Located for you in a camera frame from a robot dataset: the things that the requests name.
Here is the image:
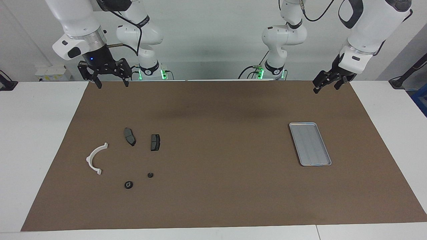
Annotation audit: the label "silver metal tray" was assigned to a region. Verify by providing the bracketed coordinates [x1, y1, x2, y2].
[289, 122, 332, 167]

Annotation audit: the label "white power strip box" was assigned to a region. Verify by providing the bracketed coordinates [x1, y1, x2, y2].
[35, 65, 72, 82]

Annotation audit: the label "dark grey curved brake pad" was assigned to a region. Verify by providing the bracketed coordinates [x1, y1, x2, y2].
[124, 128, 136, 147]

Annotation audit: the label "blue crate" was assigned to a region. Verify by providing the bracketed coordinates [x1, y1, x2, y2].
[411, 87, 427, 117]

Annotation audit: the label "black table clamp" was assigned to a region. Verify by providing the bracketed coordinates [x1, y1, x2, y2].
[0, 70, 18, 91]

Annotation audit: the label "brown table mat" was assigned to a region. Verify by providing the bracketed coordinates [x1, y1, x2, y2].
[21, 80, 427, 232]

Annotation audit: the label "black right base cables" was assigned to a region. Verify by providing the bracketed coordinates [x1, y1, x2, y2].
[131, 65, 174, 80]

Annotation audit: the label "black base cables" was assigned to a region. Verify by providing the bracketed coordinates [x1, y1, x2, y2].
[238, 50, 270, 79]
[131, 65, 174, 80]

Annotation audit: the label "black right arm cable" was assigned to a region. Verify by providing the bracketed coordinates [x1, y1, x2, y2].
[108, 9, 143, 56]

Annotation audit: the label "black left base cables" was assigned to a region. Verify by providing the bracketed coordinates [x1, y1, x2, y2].
[238, 50, 270, 79]

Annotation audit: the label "white curved plastic bracket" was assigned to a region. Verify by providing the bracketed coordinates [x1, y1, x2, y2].
[86, 143, 109, 176]

